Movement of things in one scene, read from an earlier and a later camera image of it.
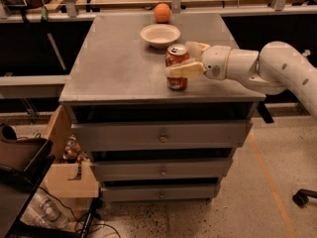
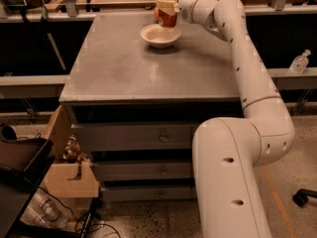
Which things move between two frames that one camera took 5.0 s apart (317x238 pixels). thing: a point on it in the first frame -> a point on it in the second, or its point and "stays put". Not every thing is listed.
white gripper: (216, 61) -> (186, 8)
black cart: (24, 166) stays put
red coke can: (176, 54) -> (167, 19)
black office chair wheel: (300, 198) stays put
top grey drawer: (162, 135) stays put
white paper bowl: (160, 36) stays put
